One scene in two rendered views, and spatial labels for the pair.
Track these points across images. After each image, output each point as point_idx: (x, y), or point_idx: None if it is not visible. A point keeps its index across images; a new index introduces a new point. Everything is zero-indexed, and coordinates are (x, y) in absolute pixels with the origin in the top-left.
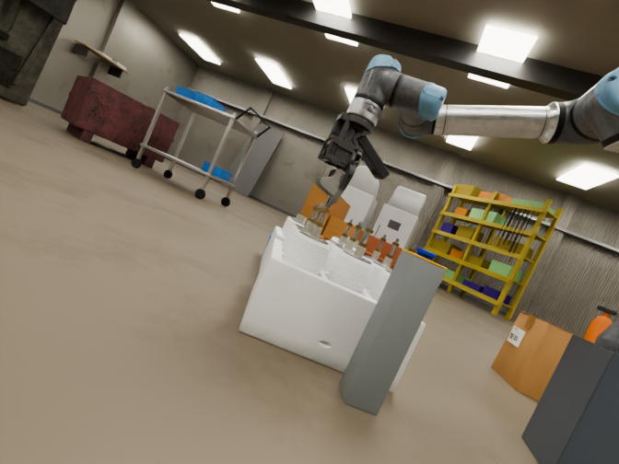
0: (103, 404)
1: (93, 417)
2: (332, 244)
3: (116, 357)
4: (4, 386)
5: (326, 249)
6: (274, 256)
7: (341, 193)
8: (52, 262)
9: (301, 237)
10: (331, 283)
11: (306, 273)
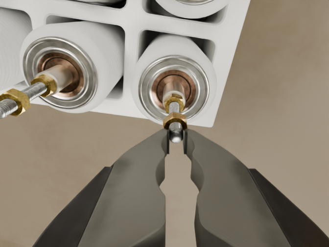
0: (309, 149)
1: (317, 149)
2: None
3: (272, 153)
4: (301, 175)
5: (209, 60)
6: (196, 123)
7: (238, 159)
8: (179, 202)
9: (198, 118)
10: (240, 28)
11: (227, 75)
